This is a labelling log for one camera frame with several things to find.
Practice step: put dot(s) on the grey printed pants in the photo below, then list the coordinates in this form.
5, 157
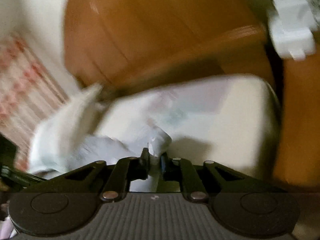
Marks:
105, 152

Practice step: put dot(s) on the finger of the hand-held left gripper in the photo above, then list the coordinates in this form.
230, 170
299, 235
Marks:
22, 175

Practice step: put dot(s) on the checked pillow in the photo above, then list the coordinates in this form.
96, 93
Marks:
67, 130

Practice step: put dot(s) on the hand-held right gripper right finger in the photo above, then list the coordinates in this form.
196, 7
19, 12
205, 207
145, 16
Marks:
164, 162

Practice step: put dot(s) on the patterned beige red curtain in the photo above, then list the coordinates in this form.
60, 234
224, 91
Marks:
27, 92

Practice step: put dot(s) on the white plastic wall fixture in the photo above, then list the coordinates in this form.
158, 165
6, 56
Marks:
290, 27

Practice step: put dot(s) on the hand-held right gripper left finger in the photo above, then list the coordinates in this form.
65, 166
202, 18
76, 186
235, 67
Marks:
144, 158

